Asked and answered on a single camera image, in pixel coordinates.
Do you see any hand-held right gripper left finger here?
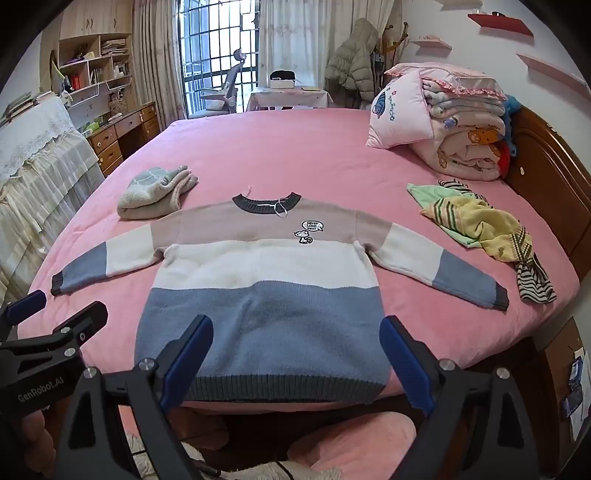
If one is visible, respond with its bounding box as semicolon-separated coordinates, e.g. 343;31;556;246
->
54;315;214;480

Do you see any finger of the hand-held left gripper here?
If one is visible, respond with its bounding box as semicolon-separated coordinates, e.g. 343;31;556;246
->
0;290;48;333
0;301;109;370

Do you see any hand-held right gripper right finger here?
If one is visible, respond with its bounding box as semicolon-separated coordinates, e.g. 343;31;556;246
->
379;315;543;480

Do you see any colour-block knit sweater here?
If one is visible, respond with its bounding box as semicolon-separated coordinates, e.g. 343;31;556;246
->
51;185;510;403

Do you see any person's pink fleece clothing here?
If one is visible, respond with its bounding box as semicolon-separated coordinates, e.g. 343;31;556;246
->
117;401;421;480

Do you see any fuzzy green cream sweater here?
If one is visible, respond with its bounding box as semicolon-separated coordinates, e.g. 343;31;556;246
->
117;166;200;220

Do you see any wooden nightstand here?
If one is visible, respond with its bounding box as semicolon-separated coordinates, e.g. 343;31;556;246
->
531;318;591;444

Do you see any black white striped cloth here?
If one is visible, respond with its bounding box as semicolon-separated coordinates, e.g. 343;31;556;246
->
438;179;558;304

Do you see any lace covered furniture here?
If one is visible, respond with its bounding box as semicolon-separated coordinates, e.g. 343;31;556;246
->
0;95;105;296

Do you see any yellow striped small cloth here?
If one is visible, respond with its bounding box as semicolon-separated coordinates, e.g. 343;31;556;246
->
420;196;532;263

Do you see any green small cloth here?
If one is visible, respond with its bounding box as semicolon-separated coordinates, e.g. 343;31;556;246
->
406;184;481;247

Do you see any wooden desk with drawers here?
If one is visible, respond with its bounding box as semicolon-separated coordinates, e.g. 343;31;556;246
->
85;102;160;176

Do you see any row of books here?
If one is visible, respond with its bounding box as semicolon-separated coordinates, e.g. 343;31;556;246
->
0;90;58;127

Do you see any pink bed blanket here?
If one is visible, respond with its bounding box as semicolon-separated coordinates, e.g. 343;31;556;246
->
18;107;580;416

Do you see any stack of folded quilts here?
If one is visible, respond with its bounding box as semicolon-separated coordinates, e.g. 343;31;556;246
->
422;78;513;182

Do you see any green paper sheet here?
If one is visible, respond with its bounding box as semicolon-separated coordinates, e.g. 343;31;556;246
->
48;48;65;95

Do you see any wooden headboard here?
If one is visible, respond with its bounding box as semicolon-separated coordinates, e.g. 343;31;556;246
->
505;104;591;282

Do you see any pink printed pillow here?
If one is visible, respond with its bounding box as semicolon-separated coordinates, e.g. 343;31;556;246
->
366;74;437;149

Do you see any wooden bookshelf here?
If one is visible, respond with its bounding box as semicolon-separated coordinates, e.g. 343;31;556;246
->
58;0;134;109

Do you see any grey office chair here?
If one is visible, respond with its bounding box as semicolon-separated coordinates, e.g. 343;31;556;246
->
189;48;247;116

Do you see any beige curtain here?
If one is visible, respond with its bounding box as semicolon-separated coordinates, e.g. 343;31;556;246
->
131;0;185;134

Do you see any small table with tablecloth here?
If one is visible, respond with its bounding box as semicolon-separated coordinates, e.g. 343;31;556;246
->
246;88;334;112

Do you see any blue cloth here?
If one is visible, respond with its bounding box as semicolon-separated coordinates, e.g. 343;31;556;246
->
503;95;522;153

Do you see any pink frilled pillow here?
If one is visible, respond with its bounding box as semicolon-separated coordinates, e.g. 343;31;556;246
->
384;62;506;100

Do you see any window grille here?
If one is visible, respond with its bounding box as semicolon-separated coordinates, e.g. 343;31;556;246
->
178;0;259;116

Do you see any olive puffer jacket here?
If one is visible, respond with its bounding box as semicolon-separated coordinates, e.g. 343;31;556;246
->
324;18;380;103

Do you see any wooden coat rack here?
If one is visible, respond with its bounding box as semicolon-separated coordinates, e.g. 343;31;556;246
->
379;21;409;75

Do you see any white sheer curtain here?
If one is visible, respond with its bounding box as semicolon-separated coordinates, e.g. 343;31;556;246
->
256;0;398;93

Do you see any white wire rack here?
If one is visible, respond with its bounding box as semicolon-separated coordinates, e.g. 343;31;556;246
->
67;76;130;109

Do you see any small pink wall shelf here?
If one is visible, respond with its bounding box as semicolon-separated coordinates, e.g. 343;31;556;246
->
411;38;452;55

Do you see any long pink wall shelf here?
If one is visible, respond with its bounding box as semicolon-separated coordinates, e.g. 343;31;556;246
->
516;53;591;100

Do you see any red wall shelf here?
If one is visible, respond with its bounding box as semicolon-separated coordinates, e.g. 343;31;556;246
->
467;11;534;42

